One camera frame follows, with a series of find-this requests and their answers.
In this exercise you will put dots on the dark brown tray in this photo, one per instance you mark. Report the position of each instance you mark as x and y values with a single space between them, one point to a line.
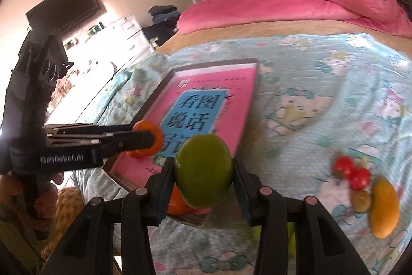
154 97

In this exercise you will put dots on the person's left hand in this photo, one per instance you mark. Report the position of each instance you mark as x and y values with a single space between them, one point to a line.
48 197

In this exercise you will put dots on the black cloth bundle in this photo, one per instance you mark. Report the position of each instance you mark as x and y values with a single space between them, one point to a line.
159 35

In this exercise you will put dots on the white dresser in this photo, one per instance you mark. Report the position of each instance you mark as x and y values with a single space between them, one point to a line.
128 33

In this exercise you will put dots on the bed with tan sheet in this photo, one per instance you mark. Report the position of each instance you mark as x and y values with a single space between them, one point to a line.
225 33

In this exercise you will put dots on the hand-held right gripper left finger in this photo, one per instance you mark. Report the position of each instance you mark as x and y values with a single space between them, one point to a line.
168 180

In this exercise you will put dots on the dark green container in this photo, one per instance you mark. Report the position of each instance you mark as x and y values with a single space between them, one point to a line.
96 28

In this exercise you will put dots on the light blue printed blanket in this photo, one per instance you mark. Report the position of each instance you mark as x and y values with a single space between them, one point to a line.
322 68

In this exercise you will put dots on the black television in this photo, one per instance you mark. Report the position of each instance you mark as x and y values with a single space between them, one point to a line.
64 7

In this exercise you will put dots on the smooth green fruit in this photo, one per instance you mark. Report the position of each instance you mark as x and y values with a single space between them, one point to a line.
202 172
291 239

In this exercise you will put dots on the yellow knitted cloth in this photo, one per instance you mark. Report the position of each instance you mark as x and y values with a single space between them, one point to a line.
69 213

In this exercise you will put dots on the orange tangerine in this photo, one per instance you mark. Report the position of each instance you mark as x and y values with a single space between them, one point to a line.
144 126
177 202

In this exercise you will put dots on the pink book with blue label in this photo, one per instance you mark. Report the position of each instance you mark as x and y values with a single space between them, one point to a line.
235 91

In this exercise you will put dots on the pile of dark clothes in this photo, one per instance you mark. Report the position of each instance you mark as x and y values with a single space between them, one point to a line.
164 14

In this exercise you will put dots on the yellow mango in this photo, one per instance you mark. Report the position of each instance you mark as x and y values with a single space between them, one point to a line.
384 207

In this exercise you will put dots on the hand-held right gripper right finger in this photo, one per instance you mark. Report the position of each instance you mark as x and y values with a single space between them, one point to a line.
241 188

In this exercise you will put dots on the small green round fruit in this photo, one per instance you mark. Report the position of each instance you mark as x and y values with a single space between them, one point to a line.
361 200

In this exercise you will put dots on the red tomato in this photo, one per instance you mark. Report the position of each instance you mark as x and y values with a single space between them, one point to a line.
342 166
360 179

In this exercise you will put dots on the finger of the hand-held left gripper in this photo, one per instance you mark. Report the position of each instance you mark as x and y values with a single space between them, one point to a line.
96 128
135 140

